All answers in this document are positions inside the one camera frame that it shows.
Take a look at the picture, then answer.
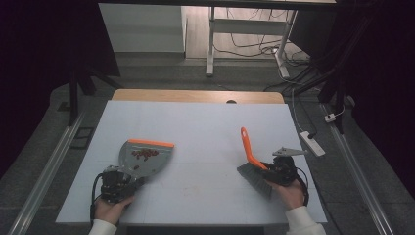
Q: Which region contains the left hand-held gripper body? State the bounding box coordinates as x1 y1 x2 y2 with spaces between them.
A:
99 164 140 204

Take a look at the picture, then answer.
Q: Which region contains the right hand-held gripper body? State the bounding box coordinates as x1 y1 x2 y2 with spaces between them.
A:
264 146 308 188

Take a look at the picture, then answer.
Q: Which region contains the orange-handled grey brush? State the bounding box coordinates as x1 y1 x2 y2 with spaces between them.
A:
236 126 273 200

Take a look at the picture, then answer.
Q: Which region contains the grey dustpan with orange edge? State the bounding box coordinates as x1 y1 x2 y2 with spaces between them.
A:
117 138 175 180

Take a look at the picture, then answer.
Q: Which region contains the pile of red beans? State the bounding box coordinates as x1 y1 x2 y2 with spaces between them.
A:
130 148 161 163

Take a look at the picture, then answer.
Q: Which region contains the person's left hand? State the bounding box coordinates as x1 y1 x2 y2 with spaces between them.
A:
94 195 135 227

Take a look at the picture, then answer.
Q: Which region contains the person's right hand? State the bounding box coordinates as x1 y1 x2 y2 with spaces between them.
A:
265 177 306 211

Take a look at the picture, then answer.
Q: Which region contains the white power strip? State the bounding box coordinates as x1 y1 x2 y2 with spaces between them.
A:
300 130 327 158

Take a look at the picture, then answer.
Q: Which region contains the black floor plate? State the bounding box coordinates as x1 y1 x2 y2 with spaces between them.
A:
69 126 95 150

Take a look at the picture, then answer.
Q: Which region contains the black metal stand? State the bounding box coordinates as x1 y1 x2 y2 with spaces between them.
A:
292 13 376 135
66 60 115 127

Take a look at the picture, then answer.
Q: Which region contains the wooden table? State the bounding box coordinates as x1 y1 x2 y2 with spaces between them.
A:
111 88 286 105

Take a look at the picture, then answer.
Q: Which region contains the white cabinet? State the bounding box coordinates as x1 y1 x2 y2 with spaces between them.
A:
98 3 188 54

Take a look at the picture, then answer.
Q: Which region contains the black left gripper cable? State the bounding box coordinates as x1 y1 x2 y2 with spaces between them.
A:
89 172 105 225

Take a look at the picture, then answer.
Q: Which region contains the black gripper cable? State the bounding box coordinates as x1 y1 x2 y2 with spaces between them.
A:
294 166 310 208
89 172 105 225

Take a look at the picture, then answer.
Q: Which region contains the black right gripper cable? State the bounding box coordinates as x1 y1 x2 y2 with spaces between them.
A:
294 166 310 208

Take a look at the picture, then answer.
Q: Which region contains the metal floor rail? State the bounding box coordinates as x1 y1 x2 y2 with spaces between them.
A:
7 110 86 235
320 103 396 235

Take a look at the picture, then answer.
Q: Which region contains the tangle of black floor cables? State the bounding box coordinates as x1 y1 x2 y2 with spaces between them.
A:
213 8 324 94

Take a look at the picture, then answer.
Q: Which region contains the white desk frame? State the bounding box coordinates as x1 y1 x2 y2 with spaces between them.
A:
206 6 299 79

